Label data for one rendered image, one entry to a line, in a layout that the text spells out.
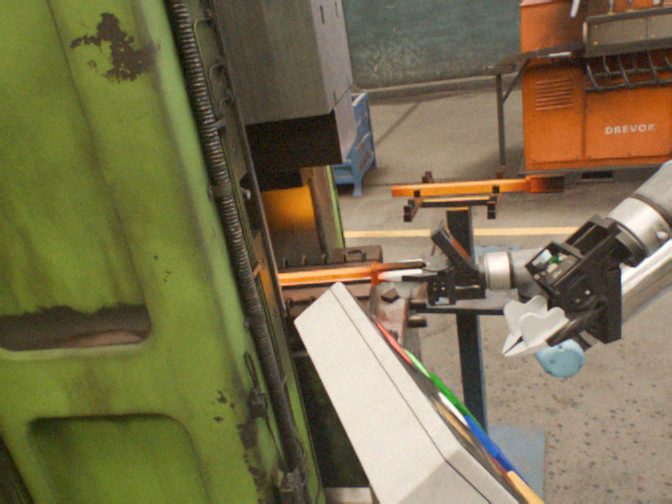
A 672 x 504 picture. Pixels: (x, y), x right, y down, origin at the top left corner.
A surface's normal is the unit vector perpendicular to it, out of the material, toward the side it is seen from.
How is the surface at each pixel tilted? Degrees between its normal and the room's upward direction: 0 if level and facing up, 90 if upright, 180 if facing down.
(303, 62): 90
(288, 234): 90
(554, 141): 93
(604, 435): 0
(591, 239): 90
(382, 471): 30
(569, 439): 0
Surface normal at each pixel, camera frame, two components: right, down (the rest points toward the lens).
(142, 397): -0.15, 0.43
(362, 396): -0.61, -0.65
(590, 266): 0.27, 0.35
